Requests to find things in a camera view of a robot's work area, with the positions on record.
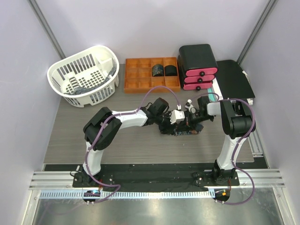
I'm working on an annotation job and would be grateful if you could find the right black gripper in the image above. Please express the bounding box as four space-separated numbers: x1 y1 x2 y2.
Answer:
175 110 212 133

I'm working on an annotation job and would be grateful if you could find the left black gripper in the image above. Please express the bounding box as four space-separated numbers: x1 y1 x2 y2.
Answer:
155 111 178 135

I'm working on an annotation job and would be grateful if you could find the floral navy tie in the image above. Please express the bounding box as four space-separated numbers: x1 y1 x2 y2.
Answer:
161 123 204 136

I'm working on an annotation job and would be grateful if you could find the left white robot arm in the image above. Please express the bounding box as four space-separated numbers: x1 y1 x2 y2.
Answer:
83 98 173 187

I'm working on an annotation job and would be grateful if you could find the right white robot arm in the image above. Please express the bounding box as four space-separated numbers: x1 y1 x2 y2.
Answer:
185 97 255 185

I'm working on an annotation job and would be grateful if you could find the white teal booklet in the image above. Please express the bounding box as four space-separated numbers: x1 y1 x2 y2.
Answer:
207 78 255 105

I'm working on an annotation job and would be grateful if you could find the black pink drawer unit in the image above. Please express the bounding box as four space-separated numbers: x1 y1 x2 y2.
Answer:
177 44 218 90

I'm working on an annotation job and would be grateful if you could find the orange compartment tray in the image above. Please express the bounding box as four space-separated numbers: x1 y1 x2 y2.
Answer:
124 57 181 94

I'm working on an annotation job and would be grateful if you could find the rolled black tie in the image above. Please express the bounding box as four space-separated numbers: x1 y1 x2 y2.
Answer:
164 65 177 76

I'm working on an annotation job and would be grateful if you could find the black folder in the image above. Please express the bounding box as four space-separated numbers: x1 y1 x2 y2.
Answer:
215 60 255 99

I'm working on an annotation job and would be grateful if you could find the rolled dark patterned tie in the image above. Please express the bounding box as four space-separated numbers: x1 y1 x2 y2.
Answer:
151 64 164 77

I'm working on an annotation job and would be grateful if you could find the white plastic basket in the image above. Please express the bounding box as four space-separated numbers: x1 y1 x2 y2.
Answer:
47 45 120 108

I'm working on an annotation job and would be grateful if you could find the blue patterned tie in basket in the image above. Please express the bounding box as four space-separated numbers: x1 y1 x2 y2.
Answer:
73 67 116 95

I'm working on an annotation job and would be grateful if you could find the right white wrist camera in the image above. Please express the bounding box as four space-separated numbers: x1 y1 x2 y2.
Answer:
185 99 196 113

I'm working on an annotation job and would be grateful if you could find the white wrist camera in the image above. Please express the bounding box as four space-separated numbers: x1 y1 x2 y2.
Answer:
170 107 185 125
185 99 196 113

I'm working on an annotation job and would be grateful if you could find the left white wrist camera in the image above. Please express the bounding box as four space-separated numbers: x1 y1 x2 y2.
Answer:
170 107 185 125

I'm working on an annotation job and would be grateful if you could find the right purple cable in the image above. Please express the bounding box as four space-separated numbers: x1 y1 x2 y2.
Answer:
191 92 256 206

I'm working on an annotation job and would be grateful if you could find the purple cable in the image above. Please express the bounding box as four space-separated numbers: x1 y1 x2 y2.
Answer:
191 92 256 206
84 86 182 204

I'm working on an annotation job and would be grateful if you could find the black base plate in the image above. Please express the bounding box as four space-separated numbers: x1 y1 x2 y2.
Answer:
73 163 240 192

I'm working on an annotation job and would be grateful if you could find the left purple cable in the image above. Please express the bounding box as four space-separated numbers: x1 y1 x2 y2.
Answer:
84 86 182 204

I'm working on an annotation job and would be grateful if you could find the white slotted cable duct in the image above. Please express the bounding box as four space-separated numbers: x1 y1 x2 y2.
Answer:
39 189 215 200

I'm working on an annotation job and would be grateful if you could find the aluminium frame rail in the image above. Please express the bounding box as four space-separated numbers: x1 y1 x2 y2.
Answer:
29 171 75 189

